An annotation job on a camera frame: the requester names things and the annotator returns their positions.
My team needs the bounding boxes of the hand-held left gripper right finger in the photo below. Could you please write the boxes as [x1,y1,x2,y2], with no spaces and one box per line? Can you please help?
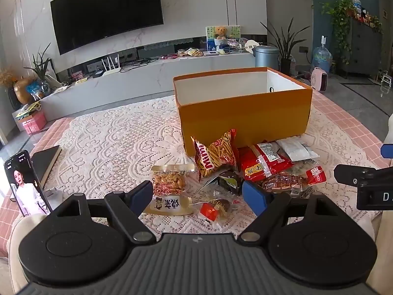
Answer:
[236,180,341,243]

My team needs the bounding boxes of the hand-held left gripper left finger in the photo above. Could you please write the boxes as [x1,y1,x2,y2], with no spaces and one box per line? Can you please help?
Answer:
[51,181,157,244]

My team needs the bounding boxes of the gold clear peanut packet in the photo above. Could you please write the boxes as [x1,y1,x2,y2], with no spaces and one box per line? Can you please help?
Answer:
[144,164,196,216]

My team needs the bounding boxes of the large red snack packet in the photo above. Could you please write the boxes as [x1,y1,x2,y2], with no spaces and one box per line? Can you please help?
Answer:
[238,143,293,182]

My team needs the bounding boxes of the clear sausage packet red label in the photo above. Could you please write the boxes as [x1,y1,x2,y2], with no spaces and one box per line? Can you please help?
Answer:
[260,165,326,198]

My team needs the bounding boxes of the small red chocolate packet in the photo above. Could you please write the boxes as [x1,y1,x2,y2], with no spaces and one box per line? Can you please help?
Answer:
[199,198,241,222]

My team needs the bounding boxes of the orange cardboard box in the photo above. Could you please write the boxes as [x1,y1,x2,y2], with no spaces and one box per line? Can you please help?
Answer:
[172,66,313,157]

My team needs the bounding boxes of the dark brown snack packet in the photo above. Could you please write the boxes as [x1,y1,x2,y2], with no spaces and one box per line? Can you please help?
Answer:
[201,170,246,196]

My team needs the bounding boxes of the red yellow stick snack bag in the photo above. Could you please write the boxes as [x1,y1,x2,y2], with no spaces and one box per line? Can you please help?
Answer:
[191,128,239,182]

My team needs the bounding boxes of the white snack packet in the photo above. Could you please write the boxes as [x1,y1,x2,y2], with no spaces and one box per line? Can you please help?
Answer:
[276,138,320,162]

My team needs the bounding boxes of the white step stool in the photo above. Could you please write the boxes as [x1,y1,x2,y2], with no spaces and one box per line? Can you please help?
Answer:
[379,70,393,94]

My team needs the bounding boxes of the pink space heater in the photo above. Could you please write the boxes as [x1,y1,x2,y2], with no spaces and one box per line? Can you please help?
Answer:
[310,66,330,92]

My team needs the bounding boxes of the black notebook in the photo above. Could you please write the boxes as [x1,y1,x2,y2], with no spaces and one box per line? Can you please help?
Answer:
[30,145,62,189]

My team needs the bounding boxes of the grey cabinet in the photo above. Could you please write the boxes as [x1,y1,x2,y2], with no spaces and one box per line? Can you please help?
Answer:
[344,16,385,79]

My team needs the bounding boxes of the white marble television console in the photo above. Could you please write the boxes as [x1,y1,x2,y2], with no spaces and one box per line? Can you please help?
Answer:
[39,50,256,121]

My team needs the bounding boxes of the blue water jug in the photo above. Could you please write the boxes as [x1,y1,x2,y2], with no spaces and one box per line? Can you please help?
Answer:
[311,35,333,74]

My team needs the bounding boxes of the smartphone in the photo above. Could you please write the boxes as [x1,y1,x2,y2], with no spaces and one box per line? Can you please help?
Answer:
[4,149,53,217]

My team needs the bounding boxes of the pink gift box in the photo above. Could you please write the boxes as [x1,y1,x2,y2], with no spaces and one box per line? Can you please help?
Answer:
[21,111,47,135]

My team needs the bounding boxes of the white router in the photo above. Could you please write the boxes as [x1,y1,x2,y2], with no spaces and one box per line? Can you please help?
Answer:
[101,53,121,77]

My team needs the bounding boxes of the trailing green potted plant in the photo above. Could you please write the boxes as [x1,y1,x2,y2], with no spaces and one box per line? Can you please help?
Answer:
[321,0,357,66]

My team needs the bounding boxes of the grey trash can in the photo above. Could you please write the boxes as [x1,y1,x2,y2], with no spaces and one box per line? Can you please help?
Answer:
[254,44,280,70]

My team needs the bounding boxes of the long-leaved potted plant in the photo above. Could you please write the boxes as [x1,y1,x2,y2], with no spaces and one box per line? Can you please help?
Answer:
[260,18,312,75]

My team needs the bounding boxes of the white paper fan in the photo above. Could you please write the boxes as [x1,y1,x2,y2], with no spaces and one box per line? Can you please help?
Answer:
[244,39,260,57]

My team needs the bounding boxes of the snack bags on console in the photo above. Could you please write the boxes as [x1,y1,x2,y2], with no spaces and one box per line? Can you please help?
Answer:
[177,47,204,58]

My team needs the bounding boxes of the brown vase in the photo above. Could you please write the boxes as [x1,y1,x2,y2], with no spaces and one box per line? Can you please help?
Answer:
[14,78,35,105]

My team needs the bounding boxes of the slim-leaved potted plant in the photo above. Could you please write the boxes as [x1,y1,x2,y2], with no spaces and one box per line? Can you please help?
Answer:
[24,43,53,95]

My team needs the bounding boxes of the green white picture board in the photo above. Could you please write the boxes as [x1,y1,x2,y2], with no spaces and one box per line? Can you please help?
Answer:
[205,24,241,51]

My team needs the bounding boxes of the black television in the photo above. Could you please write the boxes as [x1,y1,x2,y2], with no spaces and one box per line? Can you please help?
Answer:
[50,0,164,56]

